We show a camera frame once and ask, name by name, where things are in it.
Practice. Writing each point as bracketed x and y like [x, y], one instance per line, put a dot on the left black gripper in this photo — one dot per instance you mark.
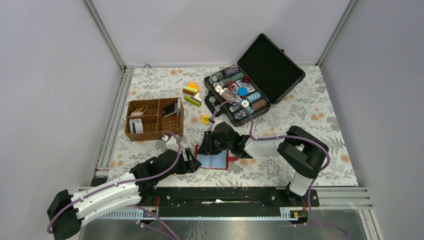
[189, 166]

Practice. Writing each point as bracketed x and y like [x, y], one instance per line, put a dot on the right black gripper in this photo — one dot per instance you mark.
[207, 147]

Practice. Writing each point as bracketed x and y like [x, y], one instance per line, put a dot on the red card holder wallet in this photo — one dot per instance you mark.
[220, 161]

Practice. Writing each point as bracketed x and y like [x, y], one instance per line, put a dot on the black VIP card stack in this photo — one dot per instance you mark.
[172, 109]

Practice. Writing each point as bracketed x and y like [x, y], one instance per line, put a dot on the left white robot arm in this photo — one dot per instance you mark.
[69, 212]

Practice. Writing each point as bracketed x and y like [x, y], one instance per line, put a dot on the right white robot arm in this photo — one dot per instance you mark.
[303, 152]

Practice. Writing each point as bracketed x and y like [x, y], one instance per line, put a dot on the playing card deck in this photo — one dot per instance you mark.
[244, 84]

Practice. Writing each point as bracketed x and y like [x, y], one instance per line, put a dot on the white card stack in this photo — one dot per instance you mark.
[136, 126]

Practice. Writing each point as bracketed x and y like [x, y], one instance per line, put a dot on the gold card stack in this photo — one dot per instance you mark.
[138, 112]

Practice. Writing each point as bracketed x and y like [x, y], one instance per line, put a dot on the yellow big blind button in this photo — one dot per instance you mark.
[206, 119]

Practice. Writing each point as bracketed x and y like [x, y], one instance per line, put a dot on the green purple toy block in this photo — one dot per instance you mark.
[193, 99]

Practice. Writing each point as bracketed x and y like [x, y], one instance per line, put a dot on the black poker chip case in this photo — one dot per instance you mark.
[271, 72]

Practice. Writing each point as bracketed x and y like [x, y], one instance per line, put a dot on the brown wicker basket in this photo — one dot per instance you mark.
[154, 125]

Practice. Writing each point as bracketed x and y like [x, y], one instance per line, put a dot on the blue dealer chip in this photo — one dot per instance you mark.
[242, 91]

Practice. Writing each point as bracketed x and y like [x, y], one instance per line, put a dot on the orange brown toy block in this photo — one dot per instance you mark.
[191, 89]

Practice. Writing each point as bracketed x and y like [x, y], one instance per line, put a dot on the floral tablecloth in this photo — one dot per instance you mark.
[308, 106]

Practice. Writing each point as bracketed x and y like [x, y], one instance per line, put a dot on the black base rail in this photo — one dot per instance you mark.
[225, 202]

